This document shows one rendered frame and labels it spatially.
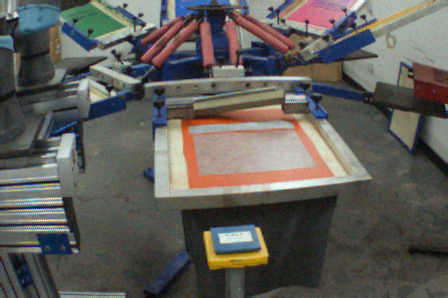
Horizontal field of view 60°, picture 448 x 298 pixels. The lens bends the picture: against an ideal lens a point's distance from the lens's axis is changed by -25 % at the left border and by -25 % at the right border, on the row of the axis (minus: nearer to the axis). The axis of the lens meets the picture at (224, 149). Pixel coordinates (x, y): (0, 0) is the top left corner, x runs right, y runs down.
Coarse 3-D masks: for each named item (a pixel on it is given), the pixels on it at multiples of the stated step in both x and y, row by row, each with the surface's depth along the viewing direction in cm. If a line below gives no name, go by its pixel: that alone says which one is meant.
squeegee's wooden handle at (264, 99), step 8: (240, 96) 180; (248, 96) 178; (256, 96) 177; (264, 96) 175; (272, 96) 173; (280, 96) 172; (200, 104) 182; (208, 104) 180; (216, 104) 178; (224, 104) 177; (232, 104) 176; (240, 104) 175; (248, 104) 175; (256, 104) 174; (264, 104) 174; (272, 104) 173; (200, 112) 179; (208, 112) 179; (216, 112) 178
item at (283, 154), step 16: (240, 112) 186; (256, 112) 186; (272, 112) 186; (288, 128) 171; (256, 144) 159; (272, 144) 158; (288, 144) 158; (304, 144) 158; (272, 160) 147; (288, 160) 147; (304, 160) 147; (320, 160) 147; (272, 176) 138; (288, 176) 138; (304, 176) 137; (320, 176) 137
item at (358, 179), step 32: (160, 128) 163; (320, 128) 165; (160, 160) 140; (352, 160) 138; (160, 192) 122; (192, 192) 123; (224, 192) 123; (256, 192) 123; (288, 192) 124; (320, 192) 125; (352, 192) 127
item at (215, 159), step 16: (224, 112) 187; (192, 144) 159; (208, 144) 159; (224, 144) 159; (240, 144) 159; (192, 160) 148; (208, 160) 148; (224, 160) 148; (240, 160) 148; (256, 160) 148; (192, 176) 139; (208, 176) 139; (224, 176) 139; (240, 176) 138; (256, 176) 138
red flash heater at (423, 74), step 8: (416, 64) 224; (416, 72) 205; (424, 72) 207; (432, 72) 209; (440, 72) 212; (416, 80) 190; (424, 80) 190; (432, 80) 192; (440, 80) 194; (416, 88) 192; (424, 88) 190; (432, 88) 188; (440, 88) 186; (416, 96) 194; (424, 96) 192; (432, 96) 190; (440, 96) 187
